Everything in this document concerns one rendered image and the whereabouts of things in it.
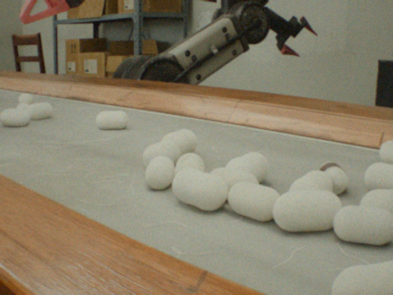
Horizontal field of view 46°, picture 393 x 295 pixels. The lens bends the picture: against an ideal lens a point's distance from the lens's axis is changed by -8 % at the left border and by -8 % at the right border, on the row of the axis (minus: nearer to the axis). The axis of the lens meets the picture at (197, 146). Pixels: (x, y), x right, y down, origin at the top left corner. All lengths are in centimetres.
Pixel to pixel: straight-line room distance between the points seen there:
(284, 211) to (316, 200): 2
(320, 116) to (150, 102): 24
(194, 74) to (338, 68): 163
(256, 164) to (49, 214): 15
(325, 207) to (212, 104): 35
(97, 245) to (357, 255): 12
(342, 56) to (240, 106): 207
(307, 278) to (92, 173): 20
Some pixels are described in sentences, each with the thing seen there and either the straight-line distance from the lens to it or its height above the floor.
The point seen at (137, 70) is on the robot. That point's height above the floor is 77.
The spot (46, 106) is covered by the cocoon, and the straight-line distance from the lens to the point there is 61.
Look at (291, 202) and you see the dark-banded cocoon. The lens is 24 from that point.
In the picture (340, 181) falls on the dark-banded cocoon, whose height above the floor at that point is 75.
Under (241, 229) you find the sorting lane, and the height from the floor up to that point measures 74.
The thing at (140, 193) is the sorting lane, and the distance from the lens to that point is 31.
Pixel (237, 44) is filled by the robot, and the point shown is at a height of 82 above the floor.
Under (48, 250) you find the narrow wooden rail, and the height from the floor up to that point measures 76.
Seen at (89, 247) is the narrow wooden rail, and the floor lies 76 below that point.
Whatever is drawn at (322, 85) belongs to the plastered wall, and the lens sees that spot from 267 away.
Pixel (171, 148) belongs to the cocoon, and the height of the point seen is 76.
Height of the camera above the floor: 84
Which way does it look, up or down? 13 degrees down
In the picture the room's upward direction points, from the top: straight up
